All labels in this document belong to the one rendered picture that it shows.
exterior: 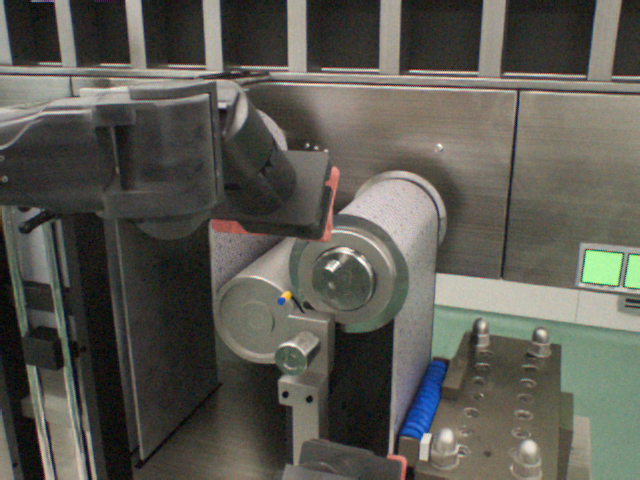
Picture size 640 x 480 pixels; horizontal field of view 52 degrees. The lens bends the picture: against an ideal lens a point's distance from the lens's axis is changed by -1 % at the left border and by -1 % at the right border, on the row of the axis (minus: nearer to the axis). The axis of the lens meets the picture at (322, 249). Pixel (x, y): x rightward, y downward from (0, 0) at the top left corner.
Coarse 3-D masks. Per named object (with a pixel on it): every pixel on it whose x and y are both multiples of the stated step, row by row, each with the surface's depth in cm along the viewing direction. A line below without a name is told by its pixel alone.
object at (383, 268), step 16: (336, 240) 75; (352, 240) 74; (368, 240) 74; (304, 256) 77; (320, 256) 77; (368, 256) 74; (384, 256) 74; (304, 272) 78; (384, 272) 74; (304, 288) 78; (384, 288) 75; (320, 304) 78; (368, 304) 76; (384, 304) 75; (336, 320) 78; (352, 320) 78; (368, 320) 77
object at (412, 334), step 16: (432, 272) 97; (416, 288) 86; (432, 288) 98; (416, 304) 87; (432, 304) 100; (400, 320) 78; (416, 320) 88; (400, 336) 79; (416, 336) 90; (400, 352) 80; (416, 352) 91; (400, 368) 82; (416, 368) 93; (400, 384) 83; (416, 384) 94; (400, 400) 84; (400, 416) 85
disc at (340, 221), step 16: (336, 224) 76; (352, 224) 75; (368, 224) 74; (384, 240) 74; (400, 256) 74; (400, 272) 75; (400, 288) 75; (304, 304) 80; (400, 304) 76; (384, 320) 77
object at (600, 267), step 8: (592, 256) 98; (600, 256) 97; (608, 256) 97; (616, 256) 97; (592, 264) 98; (600, 264) 98; (608, 264) 97; (616, 264) 97; (584, 272) 99; (592, 272) 99; (600, 272) 98; (608, 272) 98; (616, 272) 97; (584, 280) 99; (592, 280) 99; (600, 280) 99; (608, 280) 98; (616, 280) 98
